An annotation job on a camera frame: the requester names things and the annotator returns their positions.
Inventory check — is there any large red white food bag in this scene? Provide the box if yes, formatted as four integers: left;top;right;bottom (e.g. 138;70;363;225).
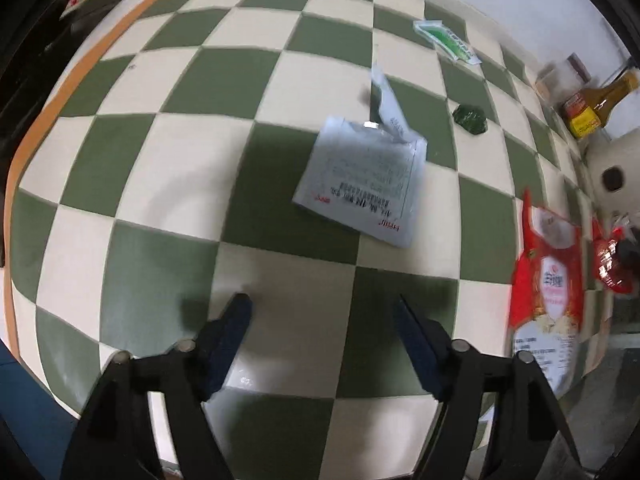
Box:
508;191;585;396

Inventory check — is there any white pink electric kettle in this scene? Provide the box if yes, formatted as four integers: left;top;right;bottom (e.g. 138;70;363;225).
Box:
586;128;640;226

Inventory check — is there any green white sachet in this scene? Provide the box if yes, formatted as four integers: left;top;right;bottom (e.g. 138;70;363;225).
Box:
412;20;482;66

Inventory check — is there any small green wrapper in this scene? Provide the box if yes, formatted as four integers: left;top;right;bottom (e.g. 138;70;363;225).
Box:
452;104;487;136

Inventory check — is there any red wrapper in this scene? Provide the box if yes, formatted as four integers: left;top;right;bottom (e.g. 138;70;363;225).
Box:
591;216;637;296

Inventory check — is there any brown sauce bottle yellow label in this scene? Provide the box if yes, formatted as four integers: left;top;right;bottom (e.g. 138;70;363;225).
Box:
561;68;639;140

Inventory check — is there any white grey medicine sachet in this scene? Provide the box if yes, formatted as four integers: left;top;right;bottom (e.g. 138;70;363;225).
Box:
292;65;427;248

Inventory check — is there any green white checkered tablecloth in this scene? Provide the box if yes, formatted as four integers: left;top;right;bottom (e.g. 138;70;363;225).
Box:
10;0;594;479

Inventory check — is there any small glass spice jar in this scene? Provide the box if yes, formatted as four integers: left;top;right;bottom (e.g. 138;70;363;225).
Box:
534;53;591;107

